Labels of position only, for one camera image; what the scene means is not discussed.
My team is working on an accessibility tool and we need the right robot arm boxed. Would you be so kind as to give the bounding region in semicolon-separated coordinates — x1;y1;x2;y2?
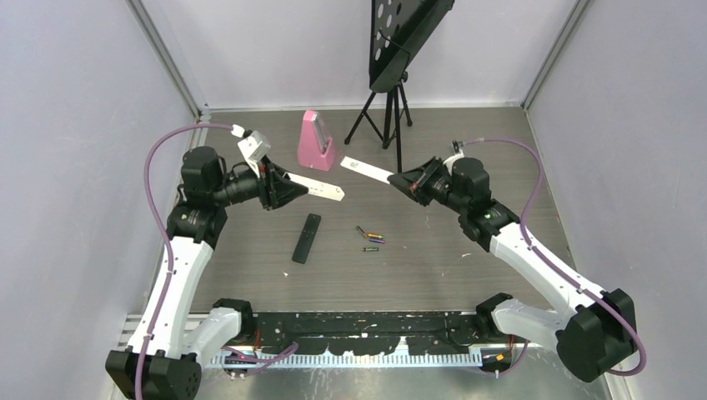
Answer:
386;156;642;383

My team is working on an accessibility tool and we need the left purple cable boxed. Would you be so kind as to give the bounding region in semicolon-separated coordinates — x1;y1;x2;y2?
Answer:
134;123;244;400

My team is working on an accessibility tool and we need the black music stand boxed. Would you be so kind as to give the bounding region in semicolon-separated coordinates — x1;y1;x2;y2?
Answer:
344;0;454;173

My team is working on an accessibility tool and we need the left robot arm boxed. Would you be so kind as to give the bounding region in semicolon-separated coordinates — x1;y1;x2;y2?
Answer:
105;147;309;399

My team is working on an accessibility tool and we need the white remote control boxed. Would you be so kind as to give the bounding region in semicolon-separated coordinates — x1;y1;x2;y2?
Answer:
287;172;345;202

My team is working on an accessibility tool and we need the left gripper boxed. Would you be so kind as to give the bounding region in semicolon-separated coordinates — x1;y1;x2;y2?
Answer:
212;155;308;211

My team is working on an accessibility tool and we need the pink metronome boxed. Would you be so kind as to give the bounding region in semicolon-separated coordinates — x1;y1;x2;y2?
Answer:
297;110;336;172

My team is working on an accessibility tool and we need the black remote control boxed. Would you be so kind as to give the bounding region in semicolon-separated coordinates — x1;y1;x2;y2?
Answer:
292;213;322;264

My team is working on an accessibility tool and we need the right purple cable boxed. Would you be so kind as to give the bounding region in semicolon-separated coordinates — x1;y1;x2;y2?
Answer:
453;137;647;378

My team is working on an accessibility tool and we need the purple cable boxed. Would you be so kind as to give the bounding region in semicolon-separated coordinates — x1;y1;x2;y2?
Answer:
453;137;647;378
134;123;244;400

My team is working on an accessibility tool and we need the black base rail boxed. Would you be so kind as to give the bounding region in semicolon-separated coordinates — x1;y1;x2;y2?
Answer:
230;311;508;356

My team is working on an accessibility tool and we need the white battery cover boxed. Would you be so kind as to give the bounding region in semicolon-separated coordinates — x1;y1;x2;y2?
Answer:
340;157;393;184

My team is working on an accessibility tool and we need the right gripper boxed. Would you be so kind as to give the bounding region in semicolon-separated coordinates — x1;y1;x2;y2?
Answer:
389;157;468;215

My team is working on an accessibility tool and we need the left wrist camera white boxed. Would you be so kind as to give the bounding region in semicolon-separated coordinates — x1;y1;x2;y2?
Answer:
235;130;271;178

